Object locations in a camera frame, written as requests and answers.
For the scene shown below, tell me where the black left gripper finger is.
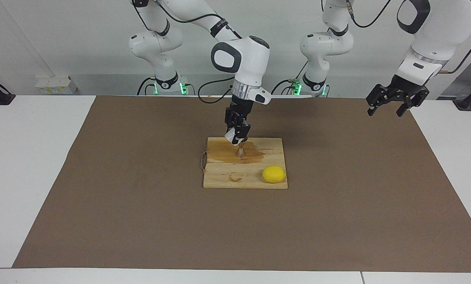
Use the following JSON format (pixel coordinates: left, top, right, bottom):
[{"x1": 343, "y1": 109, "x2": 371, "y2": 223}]
[
  {"x1": 396, "y1": 89, "x2": 430, "y2": 117},
  {"x1": 366, "y1": 84, "x2": 394, "y2": 116}
]

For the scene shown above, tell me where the yellow lemon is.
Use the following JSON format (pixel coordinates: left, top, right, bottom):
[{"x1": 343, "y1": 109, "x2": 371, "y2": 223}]
[{"x1": 262, "y1": 166, "x2": 286, "y2": 184}]

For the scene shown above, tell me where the dark grey partition panel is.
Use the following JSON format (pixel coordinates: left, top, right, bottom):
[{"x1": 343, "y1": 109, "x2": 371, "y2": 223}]
[{"x1": 437, "y1": 47, "x2": 471, "y2": 100}]

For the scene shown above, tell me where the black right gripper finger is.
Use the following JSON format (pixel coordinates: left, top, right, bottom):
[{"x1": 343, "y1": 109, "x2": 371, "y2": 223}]
[
  {"x1": 232, "y1": 121, "x2": 252, "y2": 146},
  {"x1": 224, "y1": 110, "x2": 238, "y2": 136}
]

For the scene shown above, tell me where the brown paper table mat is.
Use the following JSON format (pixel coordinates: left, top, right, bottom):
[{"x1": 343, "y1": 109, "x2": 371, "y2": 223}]
[{"x1": 13, "y1": 96, "x2": 471, "y2": 273}]

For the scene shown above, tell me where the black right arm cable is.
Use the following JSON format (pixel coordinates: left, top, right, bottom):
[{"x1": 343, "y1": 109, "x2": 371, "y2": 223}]
[{"x1": 131, "y1": 0, "x2": 236, "y2": 104}]

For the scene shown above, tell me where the wooden cutting board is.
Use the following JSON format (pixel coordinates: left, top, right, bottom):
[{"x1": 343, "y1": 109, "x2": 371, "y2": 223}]
[{"x1": 199, "y1": 137, "x2": 288, "y2": 189}]

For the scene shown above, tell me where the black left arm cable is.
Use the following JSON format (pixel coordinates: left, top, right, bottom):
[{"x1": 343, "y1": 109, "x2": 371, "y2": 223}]
[{"x1": 346, "y1": 0, "x2": 471, "y2": 74}]

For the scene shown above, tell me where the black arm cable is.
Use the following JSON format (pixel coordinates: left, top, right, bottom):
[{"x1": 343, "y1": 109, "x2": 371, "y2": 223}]
[
  {"x1": 346, "y1": 0, "x2": 471, "y2": 74},
  {"x1": 131, "y1": 0, "x2": 236, "y2": 104}
]

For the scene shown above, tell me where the black base cable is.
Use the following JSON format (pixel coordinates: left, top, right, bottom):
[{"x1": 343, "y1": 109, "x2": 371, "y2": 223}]
[{"x1": 270, "y1": 59, "x2": 309, "y2": 96}]

